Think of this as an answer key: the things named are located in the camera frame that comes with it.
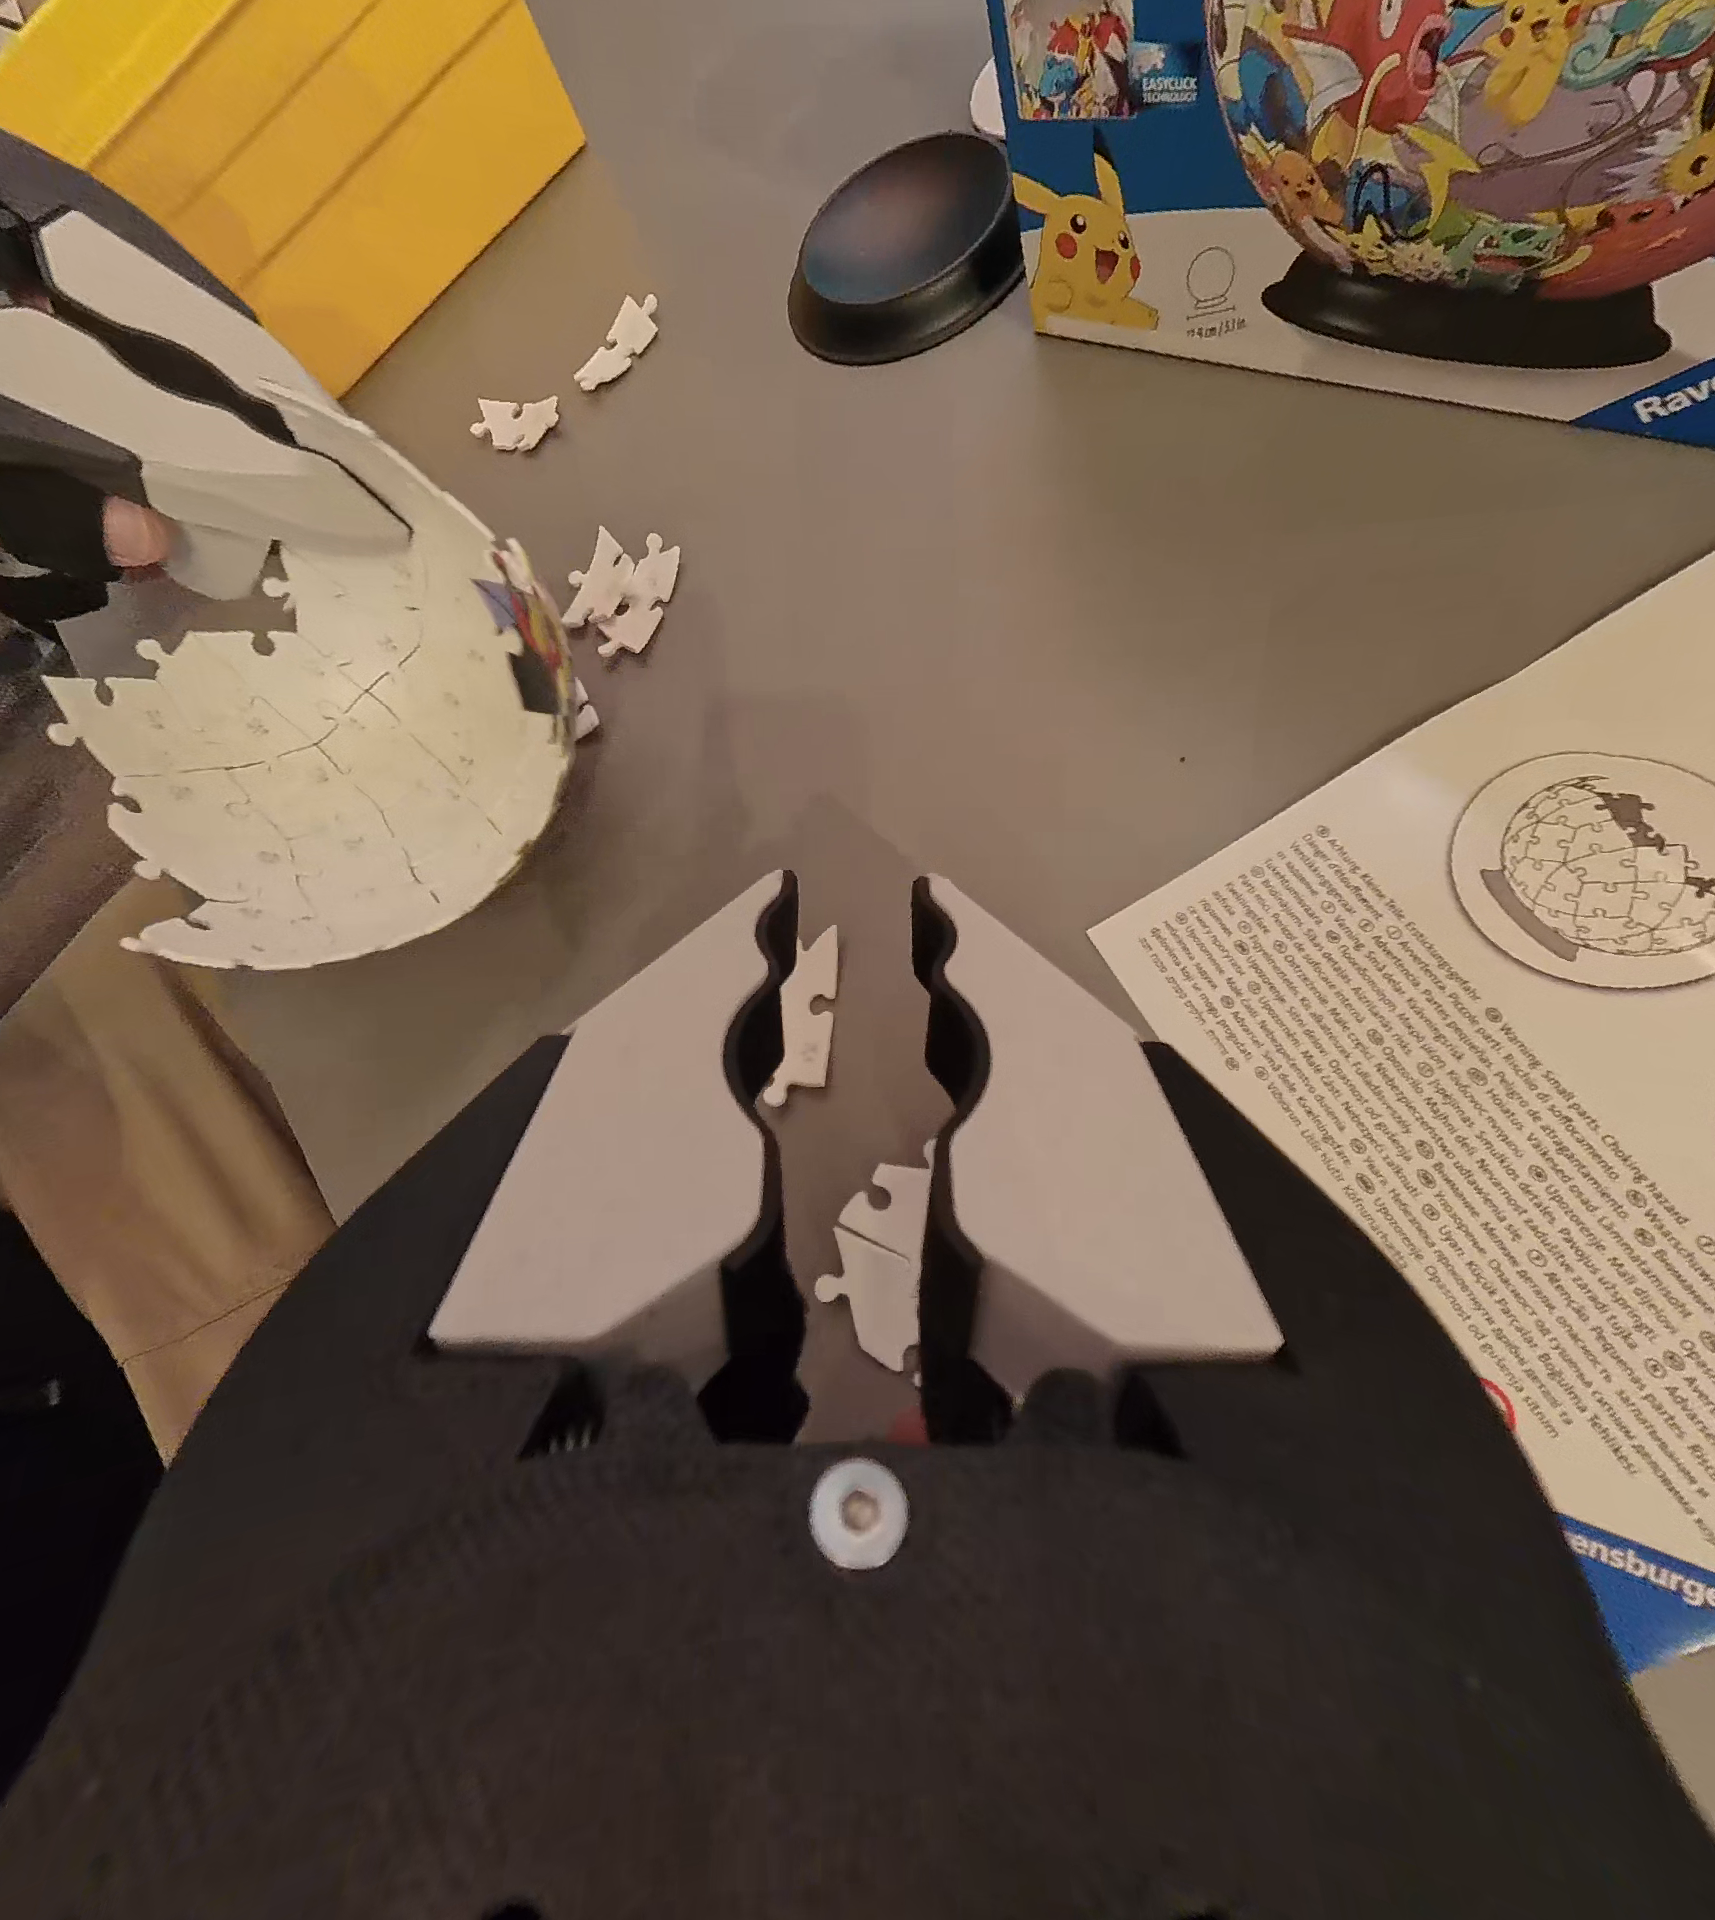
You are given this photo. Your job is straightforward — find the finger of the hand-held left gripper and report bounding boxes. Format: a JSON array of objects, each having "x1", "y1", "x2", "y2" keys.
[
  {"x1": 0, "y1": 305, "x2": 411, "y2": 546},
  {"x1": 35, "y1": 205, "x2": 307, "y2": 443}
]

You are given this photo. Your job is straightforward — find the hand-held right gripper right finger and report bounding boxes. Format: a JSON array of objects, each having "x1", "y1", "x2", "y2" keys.
[{"x1": 909, "y1": 873, "x2": 1284, "y2": 1445}]

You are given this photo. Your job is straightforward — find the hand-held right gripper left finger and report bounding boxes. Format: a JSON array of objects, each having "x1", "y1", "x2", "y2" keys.
[{"x1": 425, "y1": 866, "x2": 811, "y2": 1445}]

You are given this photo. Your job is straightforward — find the partly built puzzle ball shell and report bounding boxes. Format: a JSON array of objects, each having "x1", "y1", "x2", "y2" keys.
[{"x1": 43, "y1": 381, "x2": 603, "y2": 969}]

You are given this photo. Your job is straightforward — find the puzzle instruction leaflet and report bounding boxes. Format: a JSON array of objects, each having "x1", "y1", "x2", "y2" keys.
[{"x1": 1088, "y1": 486, "x2": 1715, "y2": 1673}]

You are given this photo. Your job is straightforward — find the heap of loose puzzle pieces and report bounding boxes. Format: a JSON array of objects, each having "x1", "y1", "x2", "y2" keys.
[{"x1": 557, "y1": 523, "x2": 683, "y2": 662}]

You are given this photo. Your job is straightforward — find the black ball stand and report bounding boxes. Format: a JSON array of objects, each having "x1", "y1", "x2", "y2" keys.
[{"x1": 785, "y1": 131, "x2": 1026, "y2": 366}]

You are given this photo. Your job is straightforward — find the blue puzzle box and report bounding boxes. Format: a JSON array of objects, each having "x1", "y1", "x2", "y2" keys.
[{"x1": 982, "y1": 0, "x2": 1715, "y2": 468}]

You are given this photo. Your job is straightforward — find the yellow cardboard box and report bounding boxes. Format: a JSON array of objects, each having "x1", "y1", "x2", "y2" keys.
[{"x1": 0, "y1": 0, "x2": 589, "y2": 399}]

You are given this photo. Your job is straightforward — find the person's beige trousers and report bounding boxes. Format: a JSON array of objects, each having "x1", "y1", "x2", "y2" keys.
[{"x1": 0, "y1": 883, "x2": 341, "y2": 1464}]

